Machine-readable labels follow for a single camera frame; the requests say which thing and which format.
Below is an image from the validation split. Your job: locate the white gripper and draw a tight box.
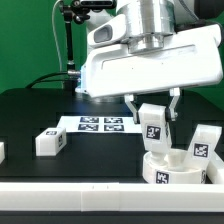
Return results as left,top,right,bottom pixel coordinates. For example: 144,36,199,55
81,14,223,124

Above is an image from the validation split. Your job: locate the white round stool seat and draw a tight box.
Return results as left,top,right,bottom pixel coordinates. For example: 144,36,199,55
142,149,206,184

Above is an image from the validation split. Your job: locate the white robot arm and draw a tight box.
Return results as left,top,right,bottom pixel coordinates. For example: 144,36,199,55
82,0,223,122

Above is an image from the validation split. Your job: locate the white marker sheet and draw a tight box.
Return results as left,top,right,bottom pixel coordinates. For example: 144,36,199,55
57,116,141,134

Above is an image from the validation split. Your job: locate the white block at left edge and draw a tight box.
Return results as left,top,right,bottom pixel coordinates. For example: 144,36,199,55
0,142,5,164

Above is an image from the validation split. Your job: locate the white L-shaped obstacle wall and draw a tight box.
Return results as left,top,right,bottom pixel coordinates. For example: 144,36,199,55
0,158,224,212

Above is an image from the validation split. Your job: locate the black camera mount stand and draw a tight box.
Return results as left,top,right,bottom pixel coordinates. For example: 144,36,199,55
59,0,118,96

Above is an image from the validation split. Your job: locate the black cable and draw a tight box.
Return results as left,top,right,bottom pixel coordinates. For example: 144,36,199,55
25,71,71,90

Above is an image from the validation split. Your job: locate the grey cable on stand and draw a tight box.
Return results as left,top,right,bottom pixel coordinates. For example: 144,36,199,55
51,0,66,73

